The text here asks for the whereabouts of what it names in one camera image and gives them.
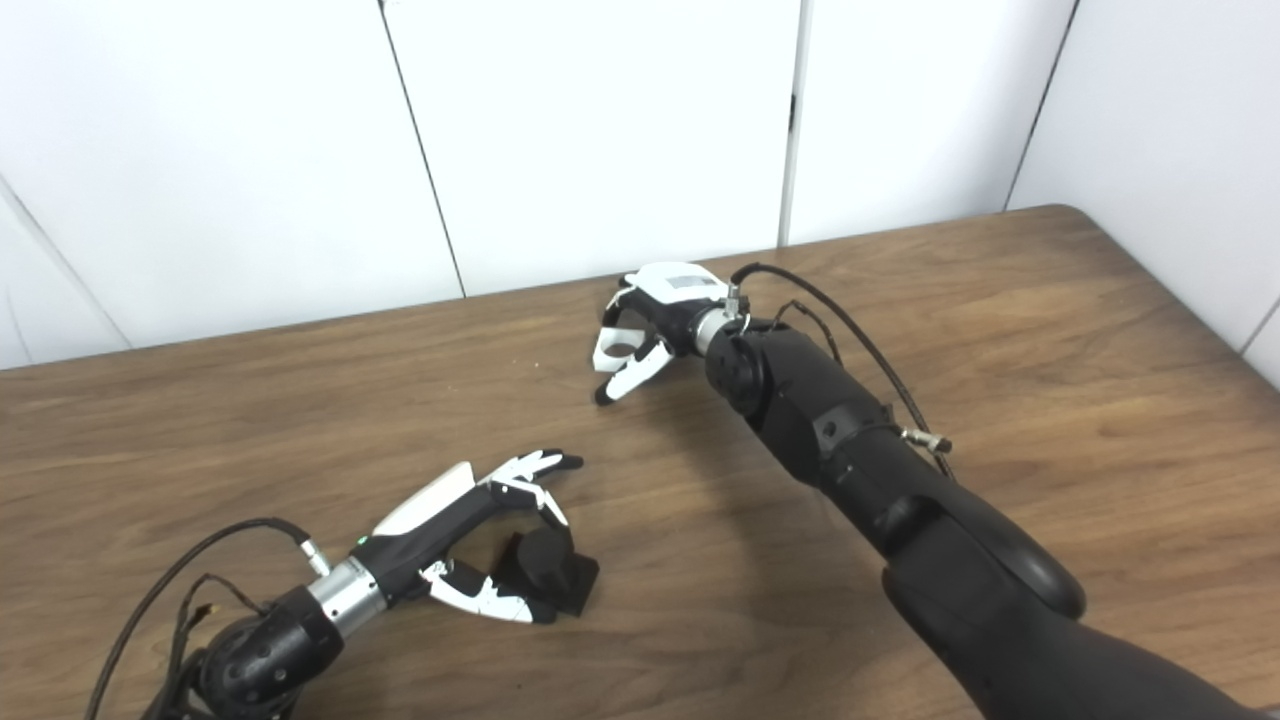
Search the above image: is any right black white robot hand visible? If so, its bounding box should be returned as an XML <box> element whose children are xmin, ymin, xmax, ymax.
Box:
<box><xmin>592</xmin><ymin>262</ymin><xmax>731</xmax><ymax>407</ymax></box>

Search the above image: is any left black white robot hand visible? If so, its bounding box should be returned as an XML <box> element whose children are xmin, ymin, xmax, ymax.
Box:
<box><xmin>350</xmin><ymin>450</ymin><xmax>586</xmax><ymax>626</ymax></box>

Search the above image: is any white square piece with hole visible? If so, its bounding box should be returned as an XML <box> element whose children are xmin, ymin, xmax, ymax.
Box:
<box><xmin>593</xmin><ymin>325</ymin><xmax>642</xmax><ymax>376</ymax></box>

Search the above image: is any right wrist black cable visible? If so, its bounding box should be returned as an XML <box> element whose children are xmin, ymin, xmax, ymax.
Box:
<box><xmin>730</xmin><ymin>262</ymin><xmax>956</xmax><ymax>481</ymax></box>

